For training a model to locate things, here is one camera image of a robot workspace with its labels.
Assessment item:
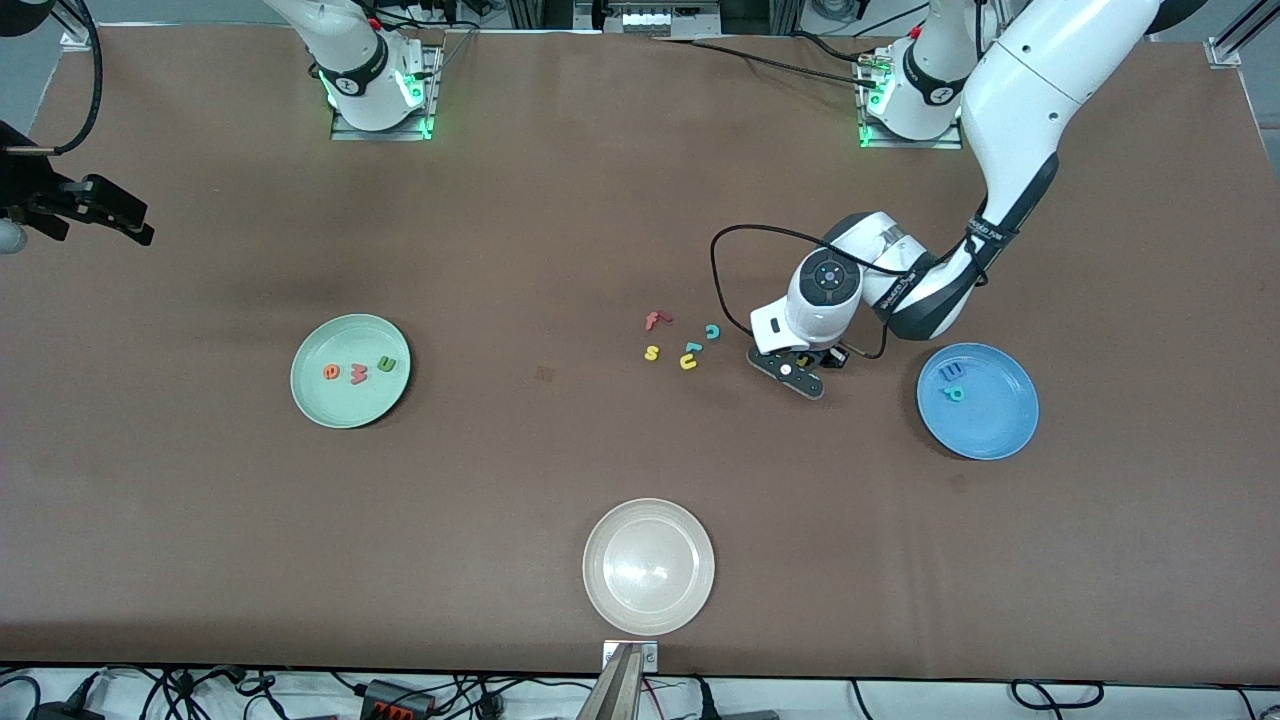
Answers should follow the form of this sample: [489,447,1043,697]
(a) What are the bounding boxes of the aluminium camera pole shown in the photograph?
[575,645,649,720]

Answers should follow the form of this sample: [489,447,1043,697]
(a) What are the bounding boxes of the beige plate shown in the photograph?
[582,498,716,637]

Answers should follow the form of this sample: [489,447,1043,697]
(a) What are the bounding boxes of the long black table cable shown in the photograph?
[650,33,883,89]

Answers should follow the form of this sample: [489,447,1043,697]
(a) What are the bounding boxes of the aluminium frame profile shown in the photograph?
[1205,0,1280,69]
[55,0,98,49]

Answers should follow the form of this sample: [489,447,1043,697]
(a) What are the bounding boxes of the blue plate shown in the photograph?
[916,343,1040,461]

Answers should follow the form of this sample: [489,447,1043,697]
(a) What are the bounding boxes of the black power strip red switches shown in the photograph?
[362,678,438,717]

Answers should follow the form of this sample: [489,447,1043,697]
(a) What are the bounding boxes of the silver pole bracket plate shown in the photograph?
[602,640,659,673]

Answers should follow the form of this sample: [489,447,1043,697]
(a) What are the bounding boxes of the looped black cable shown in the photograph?
[1010,680,1106,713]

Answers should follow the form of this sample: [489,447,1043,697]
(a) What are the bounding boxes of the green plate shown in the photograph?
[290,314,412,430]

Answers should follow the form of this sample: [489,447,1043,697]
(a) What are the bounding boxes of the grey power strip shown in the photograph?
[620,8,693,34]

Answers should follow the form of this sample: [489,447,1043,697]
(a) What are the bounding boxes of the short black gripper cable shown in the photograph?
[845,295,894,361]

